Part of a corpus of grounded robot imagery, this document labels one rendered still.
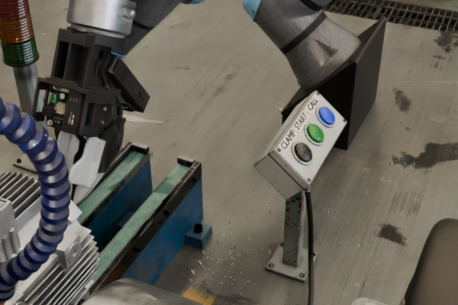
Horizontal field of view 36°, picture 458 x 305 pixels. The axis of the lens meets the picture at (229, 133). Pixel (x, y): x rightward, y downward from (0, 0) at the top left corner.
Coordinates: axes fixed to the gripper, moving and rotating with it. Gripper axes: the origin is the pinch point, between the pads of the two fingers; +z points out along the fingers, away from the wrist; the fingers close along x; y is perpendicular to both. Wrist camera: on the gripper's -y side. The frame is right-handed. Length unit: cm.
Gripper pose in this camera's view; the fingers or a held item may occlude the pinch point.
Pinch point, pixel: (77, 193)
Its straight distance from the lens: 89.1
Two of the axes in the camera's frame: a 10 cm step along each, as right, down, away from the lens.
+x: 9.1, 2.4, -3.5
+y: -3.7, 0.4, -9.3
